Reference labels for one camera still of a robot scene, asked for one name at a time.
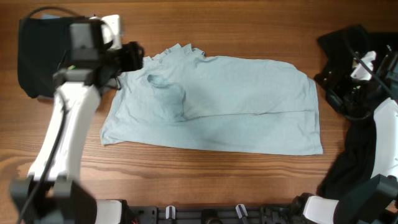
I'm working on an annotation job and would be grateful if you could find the light blue t-shirt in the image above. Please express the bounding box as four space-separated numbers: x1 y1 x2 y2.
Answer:
100 45 323 156

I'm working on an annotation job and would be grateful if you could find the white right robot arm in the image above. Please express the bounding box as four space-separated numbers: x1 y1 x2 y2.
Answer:
302 88 397 223

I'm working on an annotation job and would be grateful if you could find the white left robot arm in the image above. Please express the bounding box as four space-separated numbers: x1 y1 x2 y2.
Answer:
9 42 144 223

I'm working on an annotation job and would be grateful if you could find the black clothes pile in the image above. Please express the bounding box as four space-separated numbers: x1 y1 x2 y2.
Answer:
315 25 397 200

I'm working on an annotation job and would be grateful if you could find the folded black garment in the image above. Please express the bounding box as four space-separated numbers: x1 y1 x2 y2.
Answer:
17 17 75 98

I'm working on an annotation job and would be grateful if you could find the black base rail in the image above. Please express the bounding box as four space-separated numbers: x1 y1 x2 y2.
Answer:
130 204 309 224

